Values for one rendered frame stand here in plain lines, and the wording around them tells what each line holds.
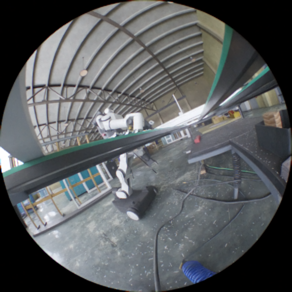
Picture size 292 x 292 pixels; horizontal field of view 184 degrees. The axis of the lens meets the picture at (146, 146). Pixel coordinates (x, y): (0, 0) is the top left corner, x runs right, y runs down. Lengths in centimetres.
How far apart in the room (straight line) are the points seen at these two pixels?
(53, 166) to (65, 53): 807
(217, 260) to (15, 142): 91
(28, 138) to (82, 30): 761
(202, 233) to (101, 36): 859
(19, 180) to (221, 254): 93
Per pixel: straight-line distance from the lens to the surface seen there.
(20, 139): 15
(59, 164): 22
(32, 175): 24
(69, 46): 799
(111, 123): 67
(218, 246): 83
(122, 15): 786
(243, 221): 93
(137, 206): 114
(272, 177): 36
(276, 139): 43
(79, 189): 412
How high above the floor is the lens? 80
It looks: level
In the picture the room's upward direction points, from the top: 24 degrees counter-clockwise
